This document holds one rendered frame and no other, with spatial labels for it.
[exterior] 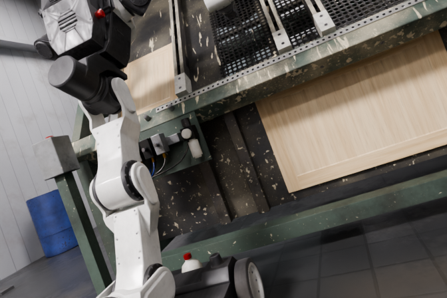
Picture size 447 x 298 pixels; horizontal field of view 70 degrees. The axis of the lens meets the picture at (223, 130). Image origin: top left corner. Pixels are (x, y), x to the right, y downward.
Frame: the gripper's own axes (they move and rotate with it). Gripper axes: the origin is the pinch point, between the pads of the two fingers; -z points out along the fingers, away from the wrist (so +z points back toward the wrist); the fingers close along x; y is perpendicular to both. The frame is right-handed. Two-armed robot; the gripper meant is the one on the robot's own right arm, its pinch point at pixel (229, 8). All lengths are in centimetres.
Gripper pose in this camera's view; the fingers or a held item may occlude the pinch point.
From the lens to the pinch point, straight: 168.2
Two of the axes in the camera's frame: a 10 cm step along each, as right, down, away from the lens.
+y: -9.1, 3.5, 2.4
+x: -3.8, -9.2, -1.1
